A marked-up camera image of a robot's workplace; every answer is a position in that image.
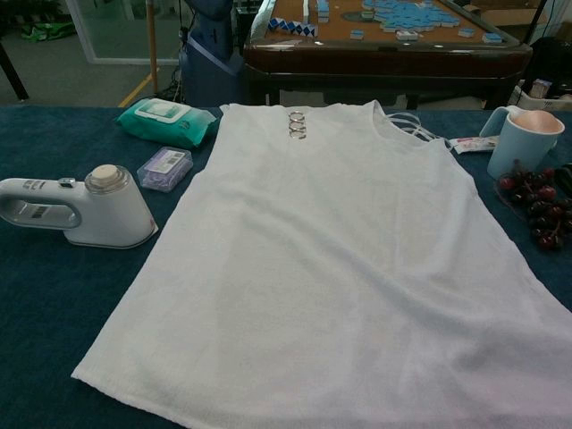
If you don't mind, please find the brown mahjong table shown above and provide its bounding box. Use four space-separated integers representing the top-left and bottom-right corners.
243 0 534 111

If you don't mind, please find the light blue plastic mug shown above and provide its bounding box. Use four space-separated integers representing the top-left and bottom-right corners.
479 105 563 180

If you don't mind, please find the silver ring chain ornament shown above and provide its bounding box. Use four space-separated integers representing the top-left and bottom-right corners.
287 111 308 143

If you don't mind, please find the black table leg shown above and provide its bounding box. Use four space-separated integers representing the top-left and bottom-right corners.
0 42 30 102

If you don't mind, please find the green bag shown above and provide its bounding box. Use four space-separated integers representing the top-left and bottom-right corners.
20 21 75 44

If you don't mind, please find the white framed glass partition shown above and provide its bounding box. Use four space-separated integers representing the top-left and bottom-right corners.
62 0 184 63

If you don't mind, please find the dark blue table cloth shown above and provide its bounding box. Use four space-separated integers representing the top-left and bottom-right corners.
0 105 572 429

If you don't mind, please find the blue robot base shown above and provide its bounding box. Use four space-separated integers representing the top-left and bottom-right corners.
178 0 246 108

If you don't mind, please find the white sleeveless knit top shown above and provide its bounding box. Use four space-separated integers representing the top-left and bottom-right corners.
71 100 572 429

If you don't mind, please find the clear purple plastic box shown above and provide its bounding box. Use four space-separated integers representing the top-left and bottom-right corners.
136 146 194 194

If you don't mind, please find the dark green object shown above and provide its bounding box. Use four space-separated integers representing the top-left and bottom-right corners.
556 164 572 198

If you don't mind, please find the blue mahjong tile pile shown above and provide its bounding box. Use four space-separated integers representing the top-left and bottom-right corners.
374 0 457 32

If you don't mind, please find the dark red cherry bunch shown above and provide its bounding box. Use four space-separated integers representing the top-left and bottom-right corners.
494 159 572 251

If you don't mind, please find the green wet wipes pack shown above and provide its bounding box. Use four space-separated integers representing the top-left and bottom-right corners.
114 97 219 151

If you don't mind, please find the small white pink sachet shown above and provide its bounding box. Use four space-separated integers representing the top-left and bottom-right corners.
449 136 500 156

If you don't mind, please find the blue white snake cube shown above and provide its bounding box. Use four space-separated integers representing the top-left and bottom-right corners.
266 15 321 38

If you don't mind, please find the white handheld steam iron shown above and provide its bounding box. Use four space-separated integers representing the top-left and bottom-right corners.
0 164 160 248

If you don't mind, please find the wooden pole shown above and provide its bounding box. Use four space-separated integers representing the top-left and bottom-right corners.
147 0 161 95

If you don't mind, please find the white plastic basket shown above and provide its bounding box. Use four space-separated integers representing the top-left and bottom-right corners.
511 79 572 112

